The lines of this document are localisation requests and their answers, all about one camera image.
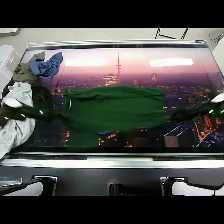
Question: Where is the black garment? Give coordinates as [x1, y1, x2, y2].
[31, 84, 55, 112]

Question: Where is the silver frame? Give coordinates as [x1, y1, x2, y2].
[0, 39, 224, 197]

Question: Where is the white garment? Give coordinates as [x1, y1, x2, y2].
[0, 81, 37, 160]

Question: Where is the olive garment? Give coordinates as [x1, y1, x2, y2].
[12, 51, 47, 85]

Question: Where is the blue garment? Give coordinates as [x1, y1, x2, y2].
[27, 51, 65, 80]

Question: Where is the green long-sleeved shirt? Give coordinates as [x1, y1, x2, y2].
[61, 85, 167, 150]

